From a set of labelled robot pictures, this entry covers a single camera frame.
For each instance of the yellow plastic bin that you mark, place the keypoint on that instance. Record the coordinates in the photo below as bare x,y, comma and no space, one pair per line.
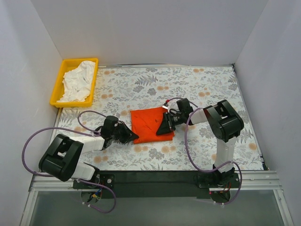
58,90

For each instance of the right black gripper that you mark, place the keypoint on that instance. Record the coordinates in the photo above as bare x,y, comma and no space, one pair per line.
168,122

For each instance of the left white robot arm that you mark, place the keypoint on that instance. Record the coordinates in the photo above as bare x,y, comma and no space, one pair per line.
61,159

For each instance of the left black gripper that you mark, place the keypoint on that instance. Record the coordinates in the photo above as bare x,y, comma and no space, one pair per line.
123,133

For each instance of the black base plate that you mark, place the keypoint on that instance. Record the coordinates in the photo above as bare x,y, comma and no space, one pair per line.
142,184

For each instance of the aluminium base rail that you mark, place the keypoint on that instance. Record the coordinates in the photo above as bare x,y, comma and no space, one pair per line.
252,180

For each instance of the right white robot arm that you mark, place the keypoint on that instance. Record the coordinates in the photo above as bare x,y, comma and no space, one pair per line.
224,122

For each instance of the floral table mat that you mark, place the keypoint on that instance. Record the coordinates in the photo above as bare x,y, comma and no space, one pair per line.
119,90

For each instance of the orange t shirt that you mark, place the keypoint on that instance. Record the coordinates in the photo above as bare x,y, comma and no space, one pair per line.
145,124

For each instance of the white t shirt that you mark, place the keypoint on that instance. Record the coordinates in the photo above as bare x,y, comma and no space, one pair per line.
77,83

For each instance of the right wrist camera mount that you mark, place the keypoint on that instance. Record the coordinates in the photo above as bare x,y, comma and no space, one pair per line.
166,106

